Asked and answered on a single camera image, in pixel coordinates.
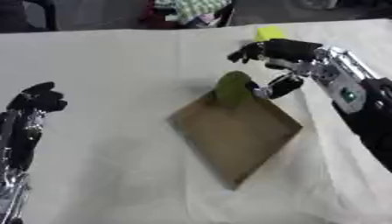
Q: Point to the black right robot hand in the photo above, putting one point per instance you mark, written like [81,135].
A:
[286,51]

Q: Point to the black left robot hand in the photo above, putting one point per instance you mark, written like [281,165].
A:
[30,116]

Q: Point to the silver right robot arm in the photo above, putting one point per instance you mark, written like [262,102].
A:
[357,96]

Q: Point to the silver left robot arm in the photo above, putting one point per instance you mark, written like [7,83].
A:
[11,189]

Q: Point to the tan cardboard box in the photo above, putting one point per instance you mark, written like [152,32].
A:
[236,134]

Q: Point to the yellow-green block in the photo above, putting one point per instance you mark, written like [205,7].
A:
[269,33]

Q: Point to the dark chair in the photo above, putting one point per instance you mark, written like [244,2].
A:
[28,14]

